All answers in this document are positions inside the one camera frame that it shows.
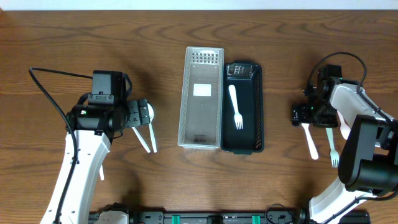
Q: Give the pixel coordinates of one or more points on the white spoon near basket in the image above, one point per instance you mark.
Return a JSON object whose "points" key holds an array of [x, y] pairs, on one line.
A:
{"points": [[151, 130]]}

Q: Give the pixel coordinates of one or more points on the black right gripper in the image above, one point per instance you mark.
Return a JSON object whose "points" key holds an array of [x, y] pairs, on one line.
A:
{"points": [[311, 116]]}

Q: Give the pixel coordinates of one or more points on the pale green plastic fork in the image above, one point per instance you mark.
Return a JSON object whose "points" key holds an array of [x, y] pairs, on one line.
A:
{"points": [[334, 156]]}

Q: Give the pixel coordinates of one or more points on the white plastic fork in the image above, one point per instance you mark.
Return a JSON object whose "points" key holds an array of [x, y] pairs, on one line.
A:
{"points": [[238, 119], [311, 145]]}

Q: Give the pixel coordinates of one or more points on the dark green plastic basket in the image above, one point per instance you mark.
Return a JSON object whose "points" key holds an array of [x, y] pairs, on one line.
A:
{"points": [[246, 76]]}

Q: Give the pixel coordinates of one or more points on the clear perforated plastic basket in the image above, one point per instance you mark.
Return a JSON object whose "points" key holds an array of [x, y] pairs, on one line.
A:
{"points": [[202, 94]]}

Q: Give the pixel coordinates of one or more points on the white spoon under left arm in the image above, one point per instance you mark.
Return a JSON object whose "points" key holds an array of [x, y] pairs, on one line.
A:
{"points": [[101, 173]]}

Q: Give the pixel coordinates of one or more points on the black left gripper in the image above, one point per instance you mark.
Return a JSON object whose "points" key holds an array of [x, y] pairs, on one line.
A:
{"points": [[138, 112]]}

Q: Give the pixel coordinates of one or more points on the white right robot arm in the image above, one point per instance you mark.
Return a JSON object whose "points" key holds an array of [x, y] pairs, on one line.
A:
{"points": [[367, 165]]}

